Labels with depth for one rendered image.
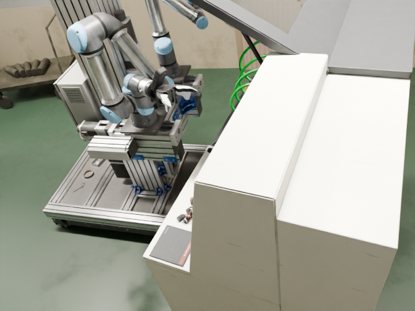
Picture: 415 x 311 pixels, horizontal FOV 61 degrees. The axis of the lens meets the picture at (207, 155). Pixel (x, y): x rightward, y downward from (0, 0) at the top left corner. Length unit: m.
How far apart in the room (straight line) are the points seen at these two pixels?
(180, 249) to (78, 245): 1.63
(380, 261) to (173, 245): 0.84
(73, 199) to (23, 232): 0.55
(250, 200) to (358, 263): 0.32
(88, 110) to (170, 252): 1.20
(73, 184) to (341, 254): 2.55
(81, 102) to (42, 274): 1.37
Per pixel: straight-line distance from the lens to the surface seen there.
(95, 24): 1.74
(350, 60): 1.47
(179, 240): 1.54
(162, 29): 2.45
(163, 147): 2.10
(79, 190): 3.11
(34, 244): 3.26
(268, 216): 0.94
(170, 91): 1.49
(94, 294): 2.75
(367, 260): 0.99
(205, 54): 4.47
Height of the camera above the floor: 2.23
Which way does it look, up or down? 43 degrees down
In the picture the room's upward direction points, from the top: 13 degrees counter-clockwise
